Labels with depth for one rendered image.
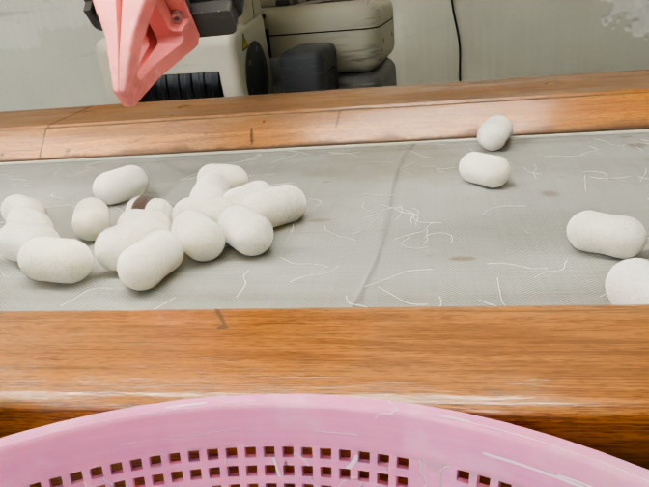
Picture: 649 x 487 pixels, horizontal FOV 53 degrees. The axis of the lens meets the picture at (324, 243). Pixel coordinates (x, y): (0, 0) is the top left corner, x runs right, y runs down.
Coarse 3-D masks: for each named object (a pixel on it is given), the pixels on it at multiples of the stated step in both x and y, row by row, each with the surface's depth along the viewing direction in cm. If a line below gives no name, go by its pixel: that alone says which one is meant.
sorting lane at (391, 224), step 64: (0, 192) 47; (64, 192) 45; (320, 192) 40; (384, 192) 39; (448, 192) 38; (512, 192) 37; (576, 192) 36; (640, 192) 35; (0, 256) 35; (256, 256) 32; (320, 256) 31; (384, 256) 31; (448, 256) 30; (512, 256) 29; (576, 256) 29; (640, 256) 28
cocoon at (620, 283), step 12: (624, 264) 23; (636, 264) 23; (648, 264) 23; (612, 276) 24; (624, 276) 23; (636, 276) 23; (648, 276) 22; (612, 288) 23; (624, 288) 23; (636, 288) 23; (648, 288) 22; (612, 300) 24; (624, 300) 23; (636, 300) 22; (648, 300) 22
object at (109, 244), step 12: (144, 216) 32; (108, 228) 31; (120, 228) 31; (132, 228) 31; (144, 228) 32; (156, 228) 32; (168, 228) 33; (96, 240) 31; (108, 240) 31; (120, 240) 31; (132, 240) 31; (96, 252) 31; (108, 252) 31; (120, 252) 31; (108, 264) 31
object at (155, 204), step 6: (132, 198) 37; (156, 198) 36; (150, 204) 36; (156, 204) 36; (162, 204) 36; (168, 204) 36; (126, 210) 37; (156, 210) 36; (162, 210) 36; (168, 210) 36; (168, 216) 36
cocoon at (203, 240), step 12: (180, 216) 32; (192, 216) 32; (204, 216) 32; (180, 228) 32; (192, 228) 31; (204, 228) 31; (216, 228) 31; (180, 240) 32; (192, 240) 31; (204, 240) 31; (216, 240) 31; (192, 252) 31; (204, 252) 31; (216, 252) 31
